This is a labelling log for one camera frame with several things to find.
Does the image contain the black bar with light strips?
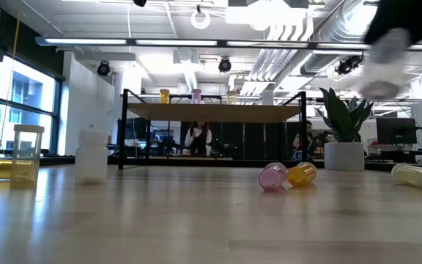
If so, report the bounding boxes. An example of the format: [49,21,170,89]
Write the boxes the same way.
[34,35,422,52]

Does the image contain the person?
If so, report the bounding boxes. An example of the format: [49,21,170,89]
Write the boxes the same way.
[184,121,213,157]
[292,120,320,161]

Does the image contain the large window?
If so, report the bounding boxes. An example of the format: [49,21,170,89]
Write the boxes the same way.
[0,54,64,157]

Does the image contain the black round spotlight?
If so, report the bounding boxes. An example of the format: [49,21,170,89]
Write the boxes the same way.
[218,56,232,73]
[334,54,364,76]
[96,60,111,77]

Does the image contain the green plant in white pot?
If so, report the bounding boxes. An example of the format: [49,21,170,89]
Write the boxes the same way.
[314,87,375,171]

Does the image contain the silver ventilation duct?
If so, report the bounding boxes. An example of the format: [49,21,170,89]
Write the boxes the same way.
[298,0,380,76]

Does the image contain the white ring light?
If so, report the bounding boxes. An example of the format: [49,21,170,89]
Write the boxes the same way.
[190,9,212,30]

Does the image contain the black computer monitor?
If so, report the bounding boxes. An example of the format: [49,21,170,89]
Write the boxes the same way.
[375,117,418,145]

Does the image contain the wooden shelf black metal legs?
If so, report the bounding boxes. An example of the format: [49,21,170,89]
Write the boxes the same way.
[118,87,309,170]

